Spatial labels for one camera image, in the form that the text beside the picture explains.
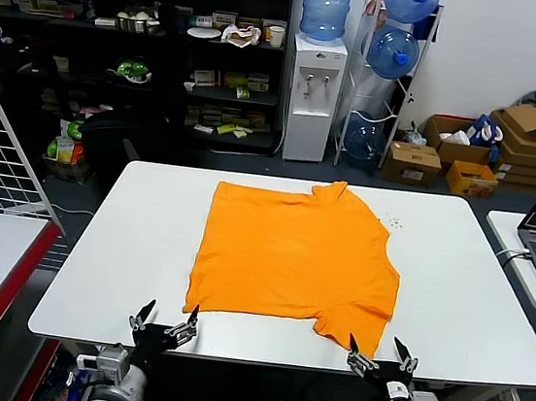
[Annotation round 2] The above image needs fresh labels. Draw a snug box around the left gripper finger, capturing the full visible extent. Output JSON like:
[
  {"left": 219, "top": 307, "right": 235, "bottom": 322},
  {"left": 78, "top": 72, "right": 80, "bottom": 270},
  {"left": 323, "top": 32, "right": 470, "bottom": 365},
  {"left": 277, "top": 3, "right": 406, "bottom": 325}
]
[
  {"left": 164, "top": 301, "right": 202, "bottom": 348},
  {"left": 128, "top": 296, "right": 158, "bottom": 333}
]

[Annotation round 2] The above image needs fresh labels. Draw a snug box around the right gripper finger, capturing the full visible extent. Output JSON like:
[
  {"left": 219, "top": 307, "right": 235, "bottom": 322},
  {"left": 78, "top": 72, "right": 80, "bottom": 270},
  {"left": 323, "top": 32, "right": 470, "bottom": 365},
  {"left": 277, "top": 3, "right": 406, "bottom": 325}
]
[
  {"left": 345, "top": 332, "right": 383, "bottom": 374},
  {"left": 389, "top": 336, "right": 421, "bottom": 375}
]

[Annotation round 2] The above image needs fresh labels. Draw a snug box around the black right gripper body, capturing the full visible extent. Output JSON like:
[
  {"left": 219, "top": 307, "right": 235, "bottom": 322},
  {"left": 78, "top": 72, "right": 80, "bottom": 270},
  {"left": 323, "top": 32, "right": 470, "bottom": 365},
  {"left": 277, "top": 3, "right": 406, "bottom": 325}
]
[{"left": 361, "top": 358, "right": 414, "bottom": 400}]

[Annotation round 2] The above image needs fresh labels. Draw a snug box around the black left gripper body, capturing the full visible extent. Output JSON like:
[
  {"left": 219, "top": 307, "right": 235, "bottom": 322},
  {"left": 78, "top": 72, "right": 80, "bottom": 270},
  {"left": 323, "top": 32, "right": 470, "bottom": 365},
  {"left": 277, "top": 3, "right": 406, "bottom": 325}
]
[{"left": 128, "top": 321, "right": 181, "bottom": 371}]

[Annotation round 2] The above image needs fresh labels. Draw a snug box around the orange t-shirt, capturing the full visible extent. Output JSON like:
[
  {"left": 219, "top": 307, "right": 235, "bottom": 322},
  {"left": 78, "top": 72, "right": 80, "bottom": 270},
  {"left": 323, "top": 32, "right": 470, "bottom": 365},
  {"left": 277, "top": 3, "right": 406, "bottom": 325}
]
[{"left": 179, "top": 163, "right": 413, "bottom": 357}]

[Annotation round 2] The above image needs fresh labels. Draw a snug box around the white rounded work table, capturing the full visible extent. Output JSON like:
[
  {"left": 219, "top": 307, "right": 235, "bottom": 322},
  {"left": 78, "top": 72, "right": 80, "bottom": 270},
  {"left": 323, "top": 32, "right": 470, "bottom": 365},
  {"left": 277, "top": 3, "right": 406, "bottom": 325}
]
[{"left": 25, "top": 147, "right": 536, "bottom": 401}]

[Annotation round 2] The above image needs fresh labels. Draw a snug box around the white side table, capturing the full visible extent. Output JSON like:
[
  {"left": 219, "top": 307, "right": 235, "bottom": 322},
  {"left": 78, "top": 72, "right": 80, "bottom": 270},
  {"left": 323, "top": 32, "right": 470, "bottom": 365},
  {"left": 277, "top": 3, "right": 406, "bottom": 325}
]
[{"left": 475, "top": 207, "right": 536, "bottom": 313}]

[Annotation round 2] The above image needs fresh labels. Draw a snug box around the basket of snack packets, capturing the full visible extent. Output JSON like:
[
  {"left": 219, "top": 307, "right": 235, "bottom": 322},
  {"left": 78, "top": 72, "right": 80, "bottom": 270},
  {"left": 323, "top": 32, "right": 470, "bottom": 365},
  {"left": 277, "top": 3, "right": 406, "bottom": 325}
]
[{"left": 40, "top": 115, "right": 98, "bottom": 184}]

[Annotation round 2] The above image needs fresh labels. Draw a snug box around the black office chair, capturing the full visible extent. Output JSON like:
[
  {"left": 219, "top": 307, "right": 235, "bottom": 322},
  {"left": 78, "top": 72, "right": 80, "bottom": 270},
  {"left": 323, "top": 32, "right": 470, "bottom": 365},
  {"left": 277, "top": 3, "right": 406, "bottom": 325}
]
[{"left": 74, "top": 102, "right": 177, "bottom": 189}]

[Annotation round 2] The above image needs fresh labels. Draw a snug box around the yellow cardboard box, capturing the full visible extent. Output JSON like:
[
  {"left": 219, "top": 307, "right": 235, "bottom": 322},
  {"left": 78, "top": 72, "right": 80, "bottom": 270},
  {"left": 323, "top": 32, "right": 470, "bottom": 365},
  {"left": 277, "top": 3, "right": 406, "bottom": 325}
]
[{"left": 443, "top": 158, "right": 501, "bottom": 200}]

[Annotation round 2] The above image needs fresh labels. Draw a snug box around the closed brown cardboard box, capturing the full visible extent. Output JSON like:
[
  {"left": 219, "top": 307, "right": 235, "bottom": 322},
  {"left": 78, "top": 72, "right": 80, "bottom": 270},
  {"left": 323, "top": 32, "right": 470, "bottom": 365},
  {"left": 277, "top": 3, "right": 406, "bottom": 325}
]
[{"left": 379, "top": 139, "right": 446, "bottom": 190}]

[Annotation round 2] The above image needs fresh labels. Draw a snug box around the open brown cardboard box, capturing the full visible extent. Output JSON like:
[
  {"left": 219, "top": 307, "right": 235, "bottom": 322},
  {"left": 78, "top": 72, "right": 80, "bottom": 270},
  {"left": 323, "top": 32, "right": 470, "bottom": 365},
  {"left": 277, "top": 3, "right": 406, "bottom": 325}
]
[{"left": 419, "top": 112, "right": 504, "bottom": 171}]

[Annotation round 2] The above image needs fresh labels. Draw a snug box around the black shelf unit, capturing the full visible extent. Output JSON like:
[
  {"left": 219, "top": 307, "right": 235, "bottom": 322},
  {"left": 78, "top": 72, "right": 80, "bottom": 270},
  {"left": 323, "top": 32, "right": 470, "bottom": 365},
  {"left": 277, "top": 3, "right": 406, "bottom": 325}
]
[{"left": 0, "top": 0, "right": 294, "bottom": 159}]

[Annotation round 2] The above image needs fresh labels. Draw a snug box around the small tied plastic bag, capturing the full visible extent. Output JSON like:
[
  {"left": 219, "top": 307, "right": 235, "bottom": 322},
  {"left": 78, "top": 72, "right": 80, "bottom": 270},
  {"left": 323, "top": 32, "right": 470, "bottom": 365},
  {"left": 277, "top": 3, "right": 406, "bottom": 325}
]
[{"left": 404, "top": 121, "right": 430, "bottom": 147}]

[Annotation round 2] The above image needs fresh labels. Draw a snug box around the blue white bag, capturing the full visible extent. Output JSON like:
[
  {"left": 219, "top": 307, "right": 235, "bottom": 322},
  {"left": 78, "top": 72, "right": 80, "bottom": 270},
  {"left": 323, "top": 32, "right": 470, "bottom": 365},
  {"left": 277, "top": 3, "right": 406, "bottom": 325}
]
[{"left": 464, "top": 111, "right": 507, "bottom": 151}]

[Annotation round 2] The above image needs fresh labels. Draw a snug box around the plate of green fruit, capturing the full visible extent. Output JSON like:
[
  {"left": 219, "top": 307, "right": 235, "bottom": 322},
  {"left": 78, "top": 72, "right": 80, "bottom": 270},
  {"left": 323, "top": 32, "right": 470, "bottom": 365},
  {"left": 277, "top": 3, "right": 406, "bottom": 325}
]
[{"left": 105, "top": 55, "right": 154, "bottom": 85}]

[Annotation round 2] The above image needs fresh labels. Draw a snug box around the white water dispenser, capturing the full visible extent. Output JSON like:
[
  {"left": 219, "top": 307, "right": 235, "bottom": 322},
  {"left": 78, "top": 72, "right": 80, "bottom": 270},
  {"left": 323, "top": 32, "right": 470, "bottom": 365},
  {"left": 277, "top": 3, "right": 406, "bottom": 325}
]
[{"left": 279, "top": 31, "right": 352, "bottom": 167}]

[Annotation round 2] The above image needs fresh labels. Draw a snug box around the white metal jug rack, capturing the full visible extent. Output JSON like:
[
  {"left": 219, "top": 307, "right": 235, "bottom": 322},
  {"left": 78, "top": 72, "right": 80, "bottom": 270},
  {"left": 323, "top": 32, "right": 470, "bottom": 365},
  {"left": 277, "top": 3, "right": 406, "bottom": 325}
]
[{"left": 331, "top": 0, "right": 445, "bottom": 178}]

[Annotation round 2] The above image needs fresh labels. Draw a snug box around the white plate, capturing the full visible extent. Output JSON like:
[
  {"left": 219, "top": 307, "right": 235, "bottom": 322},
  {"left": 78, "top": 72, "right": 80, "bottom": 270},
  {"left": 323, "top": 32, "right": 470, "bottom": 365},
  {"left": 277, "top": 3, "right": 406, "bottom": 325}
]
[{"left": 185, "top": 23, "right": 223, "bottom": 42}]

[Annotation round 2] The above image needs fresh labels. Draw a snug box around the white red plastic bag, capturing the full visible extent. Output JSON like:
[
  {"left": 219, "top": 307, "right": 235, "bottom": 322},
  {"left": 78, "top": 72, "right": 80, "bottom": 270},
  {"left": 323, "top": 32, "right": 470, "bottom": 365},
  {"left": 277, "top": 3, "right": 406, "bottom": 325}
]
[{"left": 219, "top": 22, "right": 264, "bottom": 52}]

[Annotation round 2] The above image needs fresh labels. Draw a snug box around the metal bowl with eggs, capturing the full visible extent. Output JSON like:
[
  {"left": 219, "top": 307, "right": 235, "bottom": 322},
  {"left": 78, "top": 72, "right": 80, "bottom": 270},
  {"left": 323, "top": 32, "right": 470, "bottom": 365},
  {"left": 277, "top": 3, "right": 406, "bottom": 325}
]
[{"left": 114, "top": 3, "right": 164, "bottom": 37}]

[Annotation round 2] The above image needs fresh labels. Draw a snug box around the white paper cup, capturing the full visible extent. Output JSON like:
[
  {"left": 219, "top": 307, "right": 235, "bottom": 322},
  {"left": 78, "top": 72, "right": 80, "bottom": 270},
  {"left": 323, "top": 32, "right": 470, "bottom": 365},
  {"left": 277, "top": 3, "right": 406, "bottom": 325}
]
[{"left": 265, "top": 23, "right": 287, "bottom": 50}]

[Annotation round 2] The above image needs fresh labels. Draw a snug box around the upright blue water jug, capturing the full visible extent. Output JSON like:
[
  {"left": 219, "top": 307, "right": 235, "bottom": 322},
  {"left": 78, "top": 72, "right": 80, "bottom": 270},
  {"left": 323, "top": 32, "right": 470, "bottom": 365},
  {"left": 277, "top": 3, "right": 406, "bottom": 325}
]
[{"left": 297, "top": 0, "right": 356, "bottom": 50}]

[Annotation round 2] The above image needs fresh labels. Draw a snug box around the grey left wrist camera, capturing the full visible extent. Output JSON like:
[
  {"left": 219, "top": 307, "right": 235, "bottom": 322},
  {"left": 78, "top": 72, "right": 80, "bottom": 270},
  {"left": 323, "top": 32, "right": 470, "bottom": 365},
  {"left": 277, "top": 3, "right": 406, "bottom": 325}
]
[{"left": 73, "top": 341, "right": 132, "bottom": 384}]

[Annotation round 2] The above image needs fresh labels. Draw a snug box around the white laptop cable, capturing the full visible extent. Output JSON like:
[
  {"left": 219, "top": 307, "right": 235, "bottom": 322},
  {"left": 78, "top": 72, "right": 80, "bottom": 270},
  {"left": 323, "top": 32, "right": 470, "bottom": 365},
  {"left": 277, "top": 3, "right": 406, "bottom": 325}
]
[{"left": 494, "top": 245, "right": 533, "bottom": 266}]

